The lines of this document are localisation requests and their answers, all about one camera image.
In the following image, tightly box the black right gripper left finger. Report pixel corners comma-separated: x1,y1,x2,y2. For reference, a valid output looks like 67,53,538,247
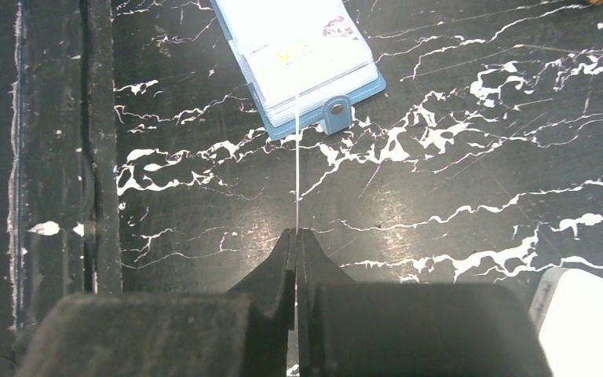
17,229,296,376

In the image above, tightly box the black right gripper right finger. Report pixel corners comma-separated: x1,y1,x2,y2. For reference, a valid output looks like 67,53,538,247
296,229,552,376

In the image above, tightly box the light blue card holder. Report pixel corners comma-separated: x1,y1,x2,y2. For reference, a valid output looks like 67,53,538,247
211,1,386,140

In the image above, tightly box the silver VIP credit card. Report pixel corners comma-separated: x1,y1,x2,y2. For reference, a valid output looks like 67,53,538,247
244,12,372,107

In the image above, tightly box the white rectangular box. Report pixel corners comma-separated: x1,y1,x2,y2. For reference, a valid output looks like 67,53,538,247
529,267,603,376

